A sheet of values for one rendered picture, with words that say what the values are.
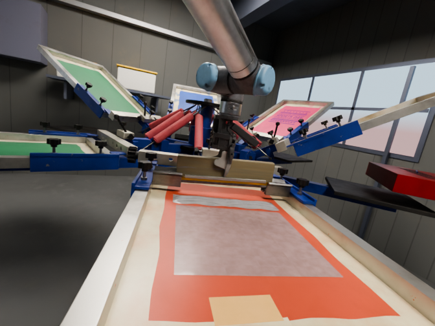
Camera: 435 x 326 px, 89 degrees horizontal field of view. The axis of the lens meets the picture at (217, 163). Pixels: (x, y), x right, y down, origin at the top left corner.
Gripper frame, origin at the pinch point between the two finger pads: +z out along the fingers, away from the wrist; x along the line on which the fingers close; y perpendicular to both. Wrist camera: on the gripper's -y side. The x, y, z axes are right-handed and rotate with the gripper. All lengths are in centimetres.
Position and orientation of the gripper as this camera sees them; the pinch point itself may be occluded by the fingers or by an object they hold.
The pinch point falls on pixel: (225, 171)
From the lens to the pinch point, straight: 80.8
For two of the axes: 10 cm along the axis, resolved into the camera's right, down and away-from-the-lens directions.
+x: 1.7, 2.2, -9.6
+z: -1.6, 9.7, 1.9
